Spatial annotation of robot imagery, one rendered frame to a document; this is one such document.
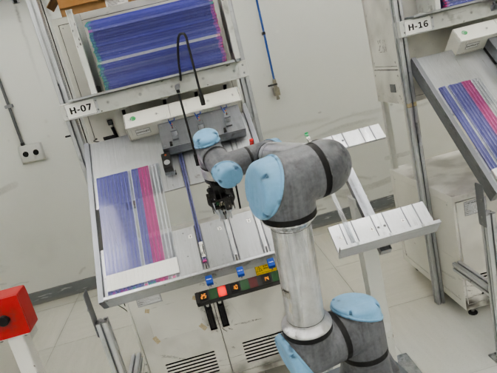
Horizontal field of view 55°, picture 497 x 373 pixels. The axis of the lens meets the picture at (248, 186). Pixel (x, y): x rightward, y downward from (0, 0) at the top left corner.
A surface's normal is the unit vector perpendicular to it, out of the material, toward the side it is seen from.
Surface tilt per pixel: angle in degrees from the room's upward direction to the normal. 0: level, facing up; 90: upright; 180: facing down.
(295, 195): 101
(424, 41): 90
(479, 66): 44
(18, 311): 90
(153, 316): 90
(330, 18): 90
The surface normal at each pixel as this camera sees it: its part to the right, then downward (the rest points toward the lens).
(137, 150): -0.08, -0.54
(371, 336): 0.38, 0.15
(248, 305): 0.13, 0.22
